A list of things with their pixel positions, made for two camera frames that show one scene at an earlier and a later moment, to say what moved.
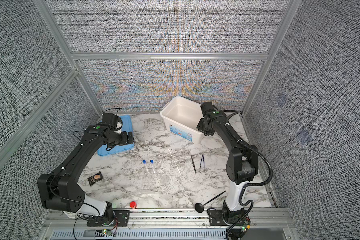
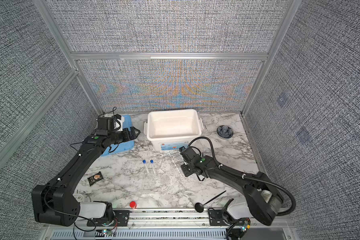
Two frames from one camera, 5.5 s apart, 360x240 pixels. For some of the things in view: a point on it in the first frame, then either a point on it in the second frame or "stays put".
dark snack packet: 95,178 stays put
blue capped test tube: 152,161 stays put
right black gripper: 199,126 to 185,171
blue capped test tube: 144,162 stays put
